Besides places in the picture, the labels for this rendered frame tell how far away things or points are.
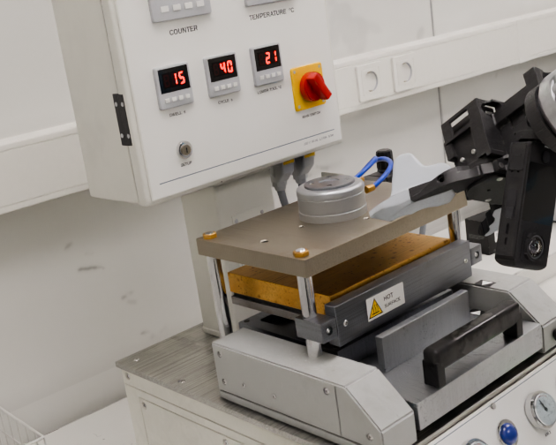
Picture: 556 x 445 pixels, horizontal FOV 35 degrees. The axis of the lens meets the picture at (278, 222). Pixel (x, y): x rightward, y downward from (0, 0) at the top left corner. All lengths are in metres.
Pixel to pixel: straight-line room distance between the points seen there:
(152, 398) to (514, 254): 0.54
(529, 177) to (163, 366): 0.55
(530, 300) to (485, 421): 0.17
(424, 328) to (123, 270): 0.65
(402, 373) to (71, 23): 0.54
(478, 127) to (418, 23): 1.09
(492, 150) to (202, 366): 0.48
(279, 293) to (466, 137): 0.27
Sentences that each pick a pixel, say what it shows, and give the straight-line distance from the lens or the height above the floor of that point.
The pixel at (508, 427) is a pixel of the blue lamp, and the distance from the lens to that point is 0.98.
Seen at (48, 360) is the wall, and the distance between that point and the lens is 1.47.
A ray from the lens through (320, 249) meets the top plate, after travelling 0.91.
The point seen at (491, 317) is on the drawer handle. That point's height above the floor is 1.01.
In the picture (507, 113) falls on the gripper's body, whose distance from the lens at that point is 0.86.
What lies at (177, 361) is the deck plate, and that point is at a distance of 1.16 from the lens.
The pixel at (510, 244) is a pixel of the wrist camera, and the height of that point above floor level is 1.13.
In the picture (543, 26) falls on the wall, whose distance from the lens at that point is 2.21.
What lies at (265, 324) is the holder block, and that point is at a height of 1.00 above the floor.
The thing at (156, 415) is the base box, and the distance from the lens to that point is 1.17.
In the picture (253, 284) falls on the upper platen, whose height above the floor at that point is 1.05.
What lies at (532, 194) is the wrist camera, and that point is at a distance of 0.83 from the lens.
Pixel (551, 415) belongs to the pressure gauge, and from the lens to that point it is 1.03.
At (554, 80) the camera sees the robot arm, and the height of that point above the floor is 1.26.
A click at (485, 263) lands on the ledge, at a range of 1.77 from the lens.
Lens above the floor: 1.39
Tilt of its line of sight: 15 degrees down
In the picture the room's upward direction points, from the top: 8 degrees counter-clockwise
